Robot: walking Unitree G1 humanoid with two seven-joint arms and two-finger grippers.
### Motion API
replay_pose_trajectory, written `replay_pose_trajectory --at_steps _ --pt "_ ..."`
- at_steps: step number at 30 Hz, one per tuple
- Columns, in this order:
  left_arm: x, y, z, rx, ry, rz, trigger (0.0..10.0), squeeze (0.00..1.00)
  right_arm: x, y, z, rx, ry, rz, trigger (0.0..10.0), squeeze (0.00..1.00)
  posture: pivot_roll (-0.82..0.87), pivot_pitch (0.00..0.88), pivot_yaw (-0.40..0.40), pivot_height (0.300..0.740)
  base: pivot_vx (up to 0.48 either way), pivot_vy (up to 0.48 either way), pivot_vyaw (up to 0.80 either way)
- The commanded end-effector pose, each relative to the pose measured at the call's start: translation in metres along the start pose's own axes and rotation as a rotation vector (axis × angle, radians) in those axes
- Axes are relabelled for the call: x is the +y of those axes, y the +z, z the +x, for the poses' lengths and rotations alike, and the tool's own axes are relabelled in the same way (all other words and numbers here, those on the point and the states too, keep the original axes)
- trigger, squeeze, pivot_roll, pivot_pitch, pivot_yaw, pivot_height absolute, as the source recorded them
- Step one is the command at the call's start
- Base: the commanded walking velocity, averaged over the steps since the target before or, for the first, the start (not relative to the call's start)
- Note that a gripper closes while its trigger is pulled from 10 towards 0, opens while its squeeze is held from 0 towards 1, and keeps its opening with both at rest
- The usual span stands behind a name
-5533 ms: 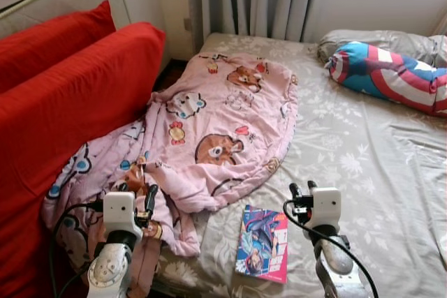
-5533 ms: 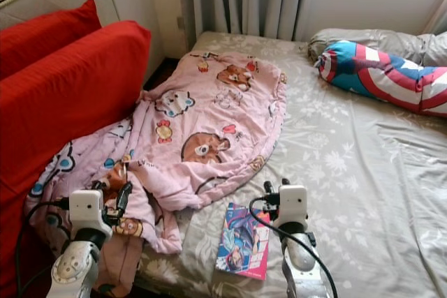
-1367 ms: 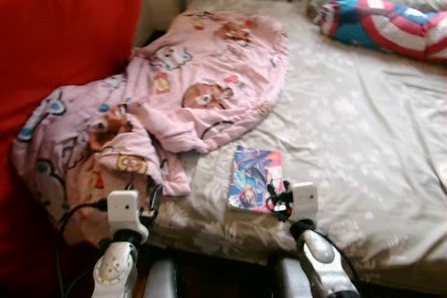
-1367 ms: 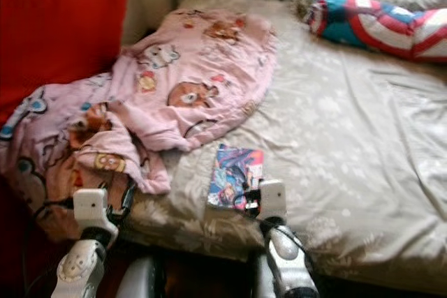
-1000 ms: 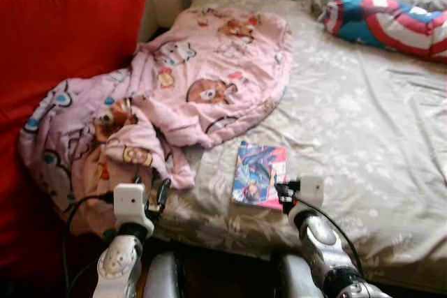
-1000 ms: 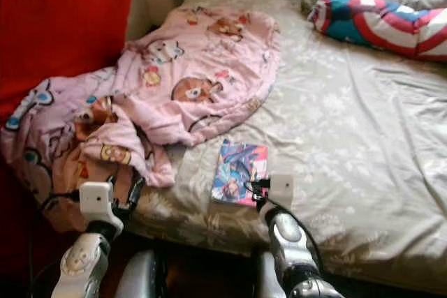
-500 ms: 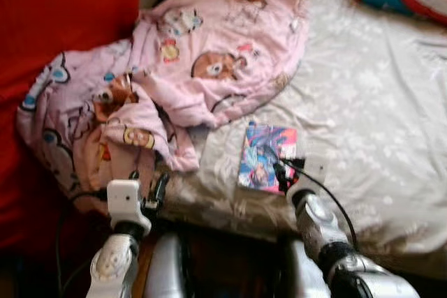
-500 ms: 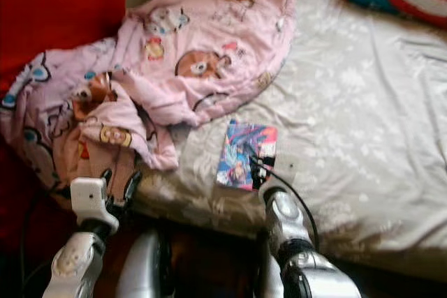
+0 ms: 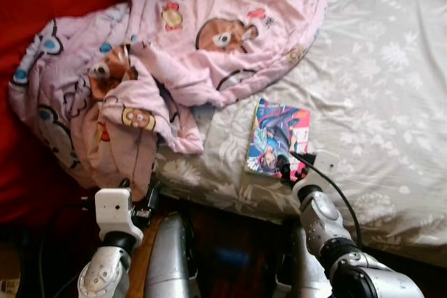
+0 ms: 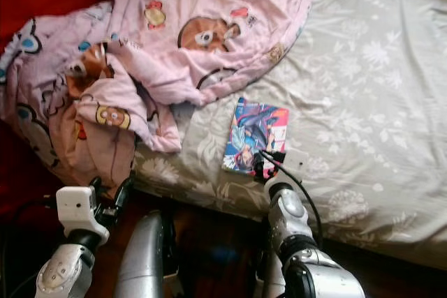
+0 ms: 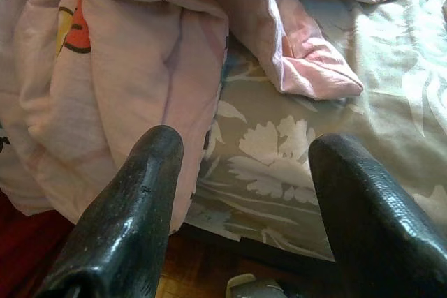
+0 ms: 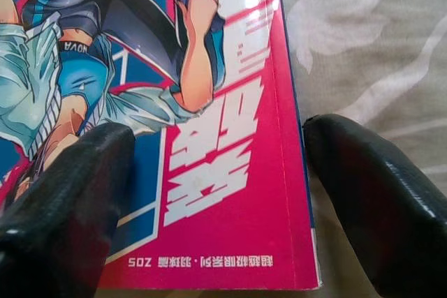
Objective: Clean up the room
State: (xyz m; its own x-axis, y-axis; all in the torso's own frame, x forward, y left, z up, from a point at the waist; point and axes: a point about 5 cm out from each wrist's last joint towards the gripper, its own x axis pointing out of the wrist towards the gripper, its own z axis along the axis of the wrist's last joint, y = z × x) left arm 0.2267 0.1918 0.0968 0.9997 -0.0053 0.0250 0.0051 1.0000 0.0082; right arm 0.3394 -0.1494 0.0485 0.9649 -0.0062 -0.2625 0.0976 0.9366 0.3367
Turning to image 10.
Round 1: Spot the colourful comic book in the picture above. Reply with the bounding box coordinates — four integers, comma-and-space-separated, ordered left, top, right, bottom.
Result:
222, 97, 290, 175

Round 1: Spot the silver left robot leg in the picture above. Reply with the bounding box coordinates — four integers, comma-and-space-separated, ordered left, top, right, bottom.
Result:
115, 211, 175, 298

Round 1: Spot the silver robot leg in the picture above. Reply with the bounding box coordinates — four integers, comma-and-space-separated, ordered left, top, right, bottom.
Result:
255, 249, 287, 298
115, 211, 175, 298

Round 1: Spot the silver right robot leg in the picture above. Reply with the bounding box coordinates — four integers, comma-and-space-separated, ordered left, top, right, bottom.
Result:
255, 249, 287, 298

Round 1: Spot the bed with grey floral sheet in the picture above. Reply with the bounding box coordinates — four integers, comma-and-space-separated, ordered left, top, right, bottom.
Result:
136, 0, 447, 271

